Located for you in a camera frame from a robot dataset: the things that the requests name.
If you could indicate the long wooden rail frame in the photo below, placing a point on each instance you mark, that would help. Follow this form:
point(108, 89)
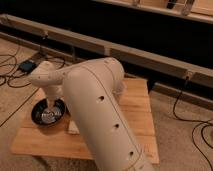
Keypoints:
point(159, 63)

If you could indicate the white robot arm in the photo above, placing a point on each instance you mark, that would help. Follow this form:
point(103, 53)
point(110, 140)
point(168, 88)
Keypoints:
point(91, 91)

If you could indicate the black round bowl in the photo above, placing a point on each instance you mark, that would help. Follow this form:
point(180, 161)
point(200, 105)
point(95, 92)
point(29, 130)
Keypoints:
point(42, 115)

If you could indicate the white sponge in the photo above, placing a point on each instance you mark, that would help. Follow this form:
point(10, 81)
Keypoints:
point(73, 129)

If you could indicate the wooden board table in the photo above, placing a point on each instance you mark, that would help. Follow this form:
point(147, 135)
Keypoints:
point(55, 141)

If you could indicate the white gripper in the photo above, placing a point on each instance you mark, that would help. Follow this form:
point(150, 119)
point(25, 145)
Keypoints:
point(52, 94)

